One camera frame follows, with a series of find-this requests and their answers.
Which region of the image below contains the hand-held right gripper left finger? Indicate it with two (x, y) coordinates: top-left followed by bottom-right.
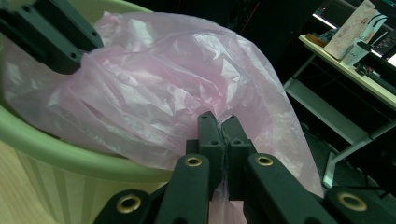
(185, 110), (226, 201)

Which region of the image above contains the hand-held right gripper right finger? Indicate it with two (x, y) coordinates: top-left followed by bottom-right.
(220, 114), (258, 201)

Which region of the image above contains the grey bin with purple bag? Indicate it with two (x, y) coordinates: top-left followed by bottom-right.
(0, 11), (325, 224)

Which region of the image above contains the green plastic trash bin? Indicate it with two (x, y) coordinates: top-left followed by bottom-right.
(0, 0), (176, 224)

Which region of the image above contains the white metal desk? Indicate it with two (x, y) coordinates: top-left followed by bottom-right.
(283, 34), (396, 189)

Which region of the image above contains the white cup with dark lid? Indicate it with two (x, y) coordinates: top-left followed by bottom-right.
(341, 40), (374, 67)

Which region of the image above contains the black keyboard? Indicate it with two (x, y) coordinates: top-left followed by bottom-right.
(354, 63), (396, 96)

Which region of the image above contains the patterned paper bag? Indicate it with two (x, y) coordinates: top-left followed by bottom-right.
(323, 0), (389, 61)

